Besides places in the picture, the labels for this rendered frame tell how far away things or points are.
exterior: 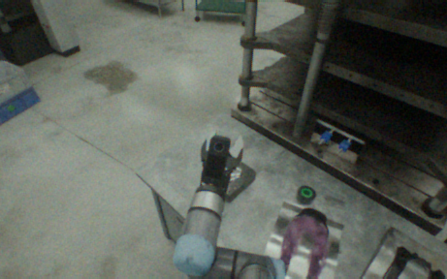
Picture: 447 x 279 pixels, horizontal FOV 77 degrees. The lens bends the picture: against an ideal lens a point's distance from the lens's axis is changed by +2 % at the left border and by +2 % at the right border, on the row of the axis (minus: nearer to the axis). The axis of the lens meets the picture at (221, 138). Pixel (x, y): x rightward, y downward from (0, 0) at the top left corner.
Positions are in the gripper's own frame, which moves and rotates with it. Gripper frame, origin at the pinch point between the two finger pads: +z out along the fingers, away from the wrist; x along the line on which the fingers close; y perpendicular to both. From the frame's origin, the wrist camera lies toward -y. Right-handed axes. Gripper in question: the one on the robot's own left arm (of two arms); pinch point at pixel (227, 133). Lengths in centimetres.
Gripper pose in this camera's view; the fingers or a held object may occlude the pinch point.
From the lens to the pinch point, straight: 75.3
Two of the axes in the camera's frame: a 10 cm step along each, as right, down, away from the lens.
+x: 9.7, 2.4, -0.5
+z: 2.0, -6.8, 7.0
